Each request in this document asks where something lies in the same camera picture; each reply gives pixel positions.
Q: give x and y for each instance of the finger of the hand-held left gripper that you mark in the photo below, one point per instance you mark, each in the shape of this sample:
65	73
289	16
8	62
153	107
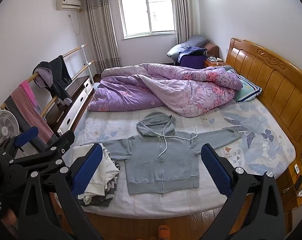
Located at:
62	142
26	135

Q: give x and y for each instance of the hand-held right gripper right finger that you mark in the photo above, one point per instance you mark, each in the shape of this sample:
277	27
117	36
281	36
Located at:
216	170

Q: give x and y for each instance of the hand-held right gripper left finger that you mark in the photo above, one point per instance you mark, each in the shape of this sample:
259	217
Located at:
87	167

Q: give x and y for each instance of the grey zip hoodie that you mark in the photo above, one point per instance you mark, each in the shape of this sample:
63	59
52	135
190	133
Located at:
161	165

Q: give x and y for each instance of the pile of folded clothes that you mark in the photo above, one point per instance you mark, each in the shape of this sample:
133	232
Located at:
103	177

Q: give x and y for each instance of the person's left hand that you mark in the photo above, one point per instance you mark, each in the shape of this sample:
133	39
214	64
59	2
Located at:
9	220

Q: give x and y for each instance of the pink grey striped towel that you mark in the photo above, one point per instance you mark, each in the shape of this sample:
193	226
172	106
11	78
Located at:
28	115

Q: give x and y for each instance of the white standing fan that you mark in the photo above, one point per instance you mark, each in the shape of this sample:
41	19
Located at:
5	126

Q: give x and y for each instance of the bright pink towel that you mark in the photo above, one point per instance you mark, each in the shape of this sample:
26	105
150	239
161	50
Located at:
28	91

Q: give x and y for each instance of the dark white low cabinet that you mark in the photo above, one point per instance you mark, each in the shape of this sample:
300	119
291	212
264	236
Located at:
76	97

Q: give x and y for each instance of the butterfly print bed sheet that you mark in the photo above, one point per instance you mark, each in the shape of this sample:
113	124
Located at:
253	135

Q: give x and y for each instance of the dark grey jacket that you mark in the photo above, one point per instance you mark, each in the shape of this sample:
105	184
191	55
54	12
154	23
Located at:
57	77

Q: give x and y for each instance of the cluttered wooden nightstand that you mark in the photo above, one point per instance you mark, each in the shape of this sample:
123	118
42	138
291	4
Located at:
291	192

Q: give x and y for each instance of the orange slipper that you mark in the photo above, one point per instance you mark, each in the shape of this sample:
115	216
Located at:
164	231

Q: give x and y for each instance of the blue white pillow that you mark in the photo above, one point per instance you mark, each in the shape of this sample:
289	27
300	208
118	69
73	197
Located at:
246	88

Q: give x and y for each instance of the purple floral quilt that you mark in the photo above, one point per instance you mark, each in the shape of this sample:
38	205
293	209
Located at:
171	90

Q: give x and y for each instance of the wooden bar rack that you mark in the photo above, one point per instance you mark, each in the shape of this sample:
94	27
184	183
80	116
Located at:
74	50

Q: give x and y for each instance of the wooden bed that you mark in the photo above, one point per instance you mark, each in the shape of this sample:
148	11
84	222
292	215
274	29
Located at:
273	85

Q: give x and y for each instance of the purple storage box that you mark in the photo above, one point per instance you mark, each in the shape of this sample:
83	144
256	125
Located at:
192	62

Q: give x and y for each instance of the grey beige curtain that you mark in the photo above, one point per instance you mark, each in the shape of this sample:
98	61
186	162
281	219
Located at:
101	30
187	15

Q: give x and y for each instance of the brown cushioned chair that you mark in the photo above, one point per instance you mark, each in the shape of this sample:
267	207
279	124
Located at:
213	50

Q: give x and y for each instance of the dark blue cloth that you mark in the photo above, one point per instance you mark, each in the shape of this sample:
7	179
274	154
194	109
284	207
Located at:
188	51

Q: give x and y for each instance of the blue grey pillow pile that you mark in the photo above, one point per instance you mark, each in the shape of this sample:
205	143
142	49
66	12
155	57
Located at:
193	41

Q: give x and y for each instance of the white air conditioner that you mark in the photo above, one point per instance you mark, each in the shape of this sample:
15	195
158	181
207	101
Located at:
68	4

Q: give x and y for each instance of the window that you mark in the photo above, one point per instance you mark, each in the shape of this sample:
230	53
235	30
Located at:
147	12

